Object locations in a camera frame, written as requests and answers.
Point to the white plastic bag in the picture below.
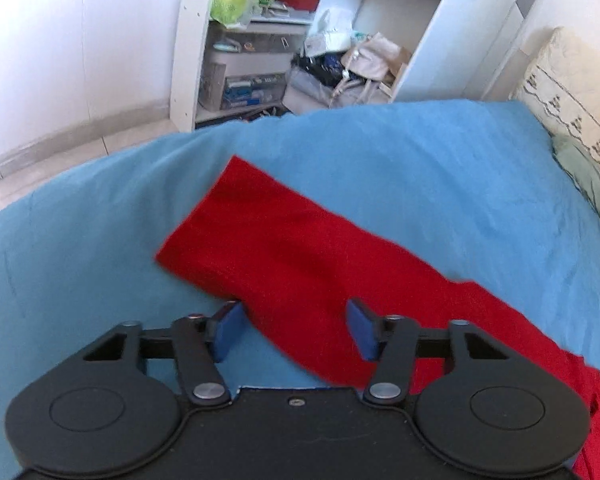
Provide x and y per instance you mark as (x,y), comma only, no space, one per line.
(330,27)

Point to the blue bed sheet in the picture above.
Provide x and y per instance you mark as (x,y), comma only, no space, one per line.
(430,170)

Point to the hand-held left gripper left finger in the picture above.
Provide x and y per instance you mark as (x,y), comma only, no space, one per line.
(228,334)

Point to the red box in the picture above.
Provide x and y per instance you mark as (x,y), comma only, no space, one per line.
(300,1)

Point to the yellow-green plastic bag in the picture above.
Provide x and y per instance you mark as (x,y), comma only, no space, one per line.
(230,5)

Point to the red garment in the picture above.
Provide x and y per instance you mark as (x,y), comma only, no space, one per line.
(290,250)

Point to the pale green cloth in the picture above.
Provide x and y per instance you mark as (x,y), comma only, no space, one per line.
(590,180)

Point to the cream patterned pillow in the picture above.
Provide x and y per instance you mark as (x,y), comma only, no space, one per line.
(575,85)

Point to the white shelf unit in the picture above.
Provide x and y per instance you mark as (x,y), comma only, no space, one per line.
(445,25)

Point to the clear plastic storage box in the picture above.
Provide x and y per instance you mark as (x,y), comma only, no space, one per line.
(252,91)

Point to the beige handbag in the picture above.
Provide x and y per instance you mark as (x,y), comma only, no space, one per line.
(375,60)

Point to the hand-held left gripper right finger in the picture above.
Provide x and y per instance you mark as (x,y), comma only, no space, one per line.
(362,331)

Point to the grey fabric bag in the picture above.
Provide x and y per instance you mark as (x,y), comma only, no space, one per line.
(307,90)

